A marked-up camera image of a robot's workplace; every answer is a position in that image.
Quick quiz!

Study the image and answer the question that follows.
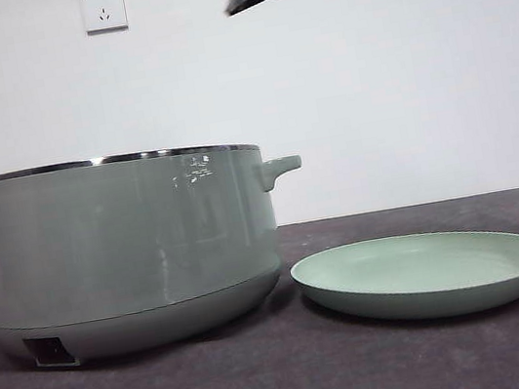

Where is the green round plate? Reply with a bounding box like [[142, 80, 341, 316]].
[[287, 215, 519, 341]]

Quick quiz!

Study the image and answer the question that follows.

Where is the white wall socket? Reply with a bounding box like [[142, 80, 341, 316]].
[[81, 0, 131, 36]]

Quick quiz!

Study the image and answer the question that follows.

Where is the green electric steamer pot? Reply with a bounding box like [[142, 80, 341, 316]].
[[0, 124, 329, 378]]

